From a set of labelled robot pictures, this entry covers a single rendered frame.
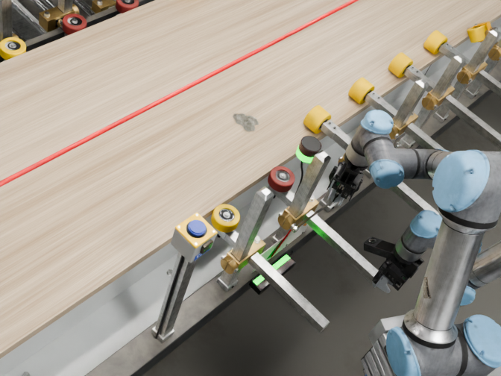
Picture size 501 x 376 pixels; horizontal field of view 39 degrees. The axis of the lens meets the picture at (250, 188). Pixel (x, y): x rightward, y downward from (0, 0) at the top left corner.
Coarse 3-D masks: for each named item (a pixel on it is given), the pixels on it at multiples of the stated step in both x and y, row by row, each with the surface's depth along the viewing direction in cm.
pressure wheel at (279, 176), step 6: (276, 168) 217; (282, 168) 217; (270, 174) 215; (276, 174) 215; (282, 174) 215; (288, 174) 217; (270, 180) 215; (276, 180) 214; (282, 180) 214; (288, 180) 215; (294, 180) 216; (270, 186) 216; (276, 186) 214; (282, 186) 213; (288, 186) 214
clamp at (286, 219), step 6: (312, 204) 216; (288, 210) 212; (306, 210) 214; (312, 210) 218; (282, 216) 211; (288, 216) 211; (294, 216) 211; (300, 216) 212; (282, 222) 212; (288, 222) 210; (294, 222) 212; (288, 228) 212
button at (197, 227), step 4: (196, 220) 157; (192, 224) 156; (196, 224) 156; (200, 224) 156; (204, 224) 157; (188, 228) 156; (192, 228) 155; (196, 228) 155; (200, 228) 156; (204, 228) 156; (192, 232) 155; (196, 232) 155; (200, 232) 155; (204, 232) 156
